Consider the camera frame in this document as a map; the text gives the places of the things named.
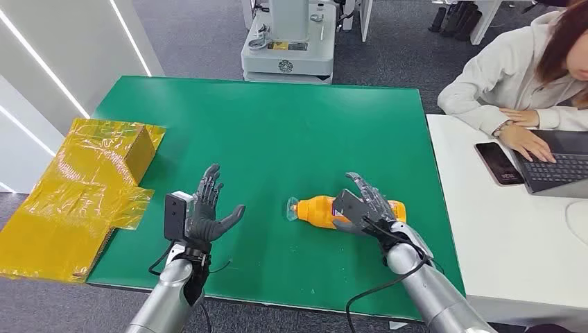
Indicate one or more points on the person's right hand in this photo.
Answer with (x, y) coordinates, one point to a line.
(523, 142)

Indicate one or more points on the person's left hand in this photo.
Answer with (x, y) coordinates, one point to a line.
(521, 118)

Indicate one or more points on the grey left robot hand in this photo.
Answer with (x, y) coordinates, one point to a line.
(204, 225)

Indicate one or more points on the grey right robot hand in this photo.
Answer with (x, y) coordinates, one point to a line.
(379, 207)

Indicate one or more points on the orange plastic bottle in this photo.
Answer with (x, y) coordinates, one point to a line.
(314, 212)

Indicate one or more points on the grey mobile robot base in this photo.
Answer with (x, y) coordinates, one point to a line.
(289, 50)

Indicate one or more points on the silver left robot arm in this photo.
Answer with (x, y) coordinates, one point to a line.
(167, 299)

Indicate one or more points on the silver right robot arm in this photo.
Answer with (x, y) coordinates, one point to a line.
(436, 294)

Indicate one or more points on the black smartphone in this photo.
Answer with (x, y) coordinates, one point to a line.
(498, 163)

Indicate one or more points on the dark grey laptop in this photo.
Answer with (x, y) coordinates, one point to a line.
(556, 170)

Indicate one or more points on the person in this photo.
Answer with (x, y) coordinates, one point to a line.
(500, 69)

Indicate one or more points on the white round object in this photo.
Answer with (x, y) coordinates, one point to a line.
(579, 223)

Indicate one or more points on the white desk leg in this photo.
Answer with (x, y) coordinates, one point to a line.
(484, 20)

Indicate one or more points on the white desk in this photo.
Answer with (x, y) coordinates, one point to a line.
(514, 248)

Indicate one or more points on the green table mat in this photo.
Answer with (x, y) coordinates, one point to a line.
(275, 138)

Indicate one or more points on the black shoes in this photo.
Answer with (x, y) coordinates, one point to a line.
(457, 20)

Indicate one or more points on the yellow tape-wrapped cardboard box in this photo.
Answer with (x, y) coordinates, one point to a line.
(82, 193)

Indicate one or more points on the white panel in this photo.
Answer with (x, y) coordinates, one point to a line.
(365, 18)

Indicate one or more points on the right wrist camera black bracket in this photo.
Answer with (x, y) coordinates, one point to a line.
(351, 207)

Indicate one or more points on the wrist camera black bracket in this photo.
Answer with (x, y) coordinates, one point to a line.
(174, 218)
(351, 207)

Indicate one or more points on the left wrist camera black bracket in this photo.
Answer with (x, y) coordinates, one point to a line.
(174, 218)

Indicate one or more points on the white wall light strip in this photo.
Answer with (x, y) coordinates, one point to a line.
(27, 132)
(131, 39)
(46, 69)

